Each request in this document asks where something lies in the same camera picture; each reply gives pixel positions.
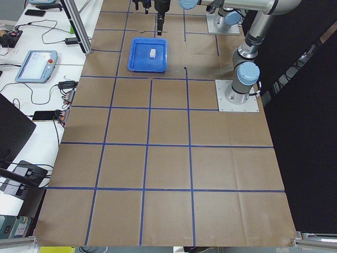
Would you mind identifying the small black adapter on table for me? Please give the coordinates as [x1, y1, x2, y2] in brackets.
[64, 37, 78, 45]

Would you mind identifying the black phone device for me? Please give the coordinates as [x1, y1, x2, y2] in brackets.
[32, 111, 57, 122]

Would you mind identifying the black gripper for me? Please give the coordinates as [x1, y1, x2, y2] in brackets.
[154, 0, 170, 36]

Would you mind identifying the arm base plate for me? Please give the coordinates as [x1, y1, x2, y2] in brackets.
[215, 80, 260, 113]
[206, 12, 241, 35]

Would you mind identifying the usb hub with cables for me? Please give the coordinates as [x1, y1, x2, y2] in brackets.
[55, 89, 76, 127]

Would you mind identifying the blue plastic tray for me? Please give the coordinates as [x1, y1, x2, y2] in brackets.
[127, 37, 168, 73]

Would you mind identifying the black monitor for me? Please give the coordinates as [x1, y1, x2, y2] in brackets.
[0, 94, 36, 169]

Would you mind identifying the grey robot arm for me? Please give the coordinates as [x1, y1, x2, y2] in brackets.
[179, 0, 300, 105]
[206, 1, 242, 35]

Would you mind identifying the aluminium frame post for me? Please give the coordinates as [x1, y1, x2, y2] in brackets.
[60, 0, 92, 55]

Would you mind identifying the black monitor stand base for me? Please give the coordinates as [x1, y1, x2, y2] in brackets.
[1, 160, 49, 200]

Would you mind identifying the teach pendant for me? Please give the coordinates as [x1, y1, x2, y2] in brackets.
[28, 0, 62, 10]
[15, 50, 58, 83]

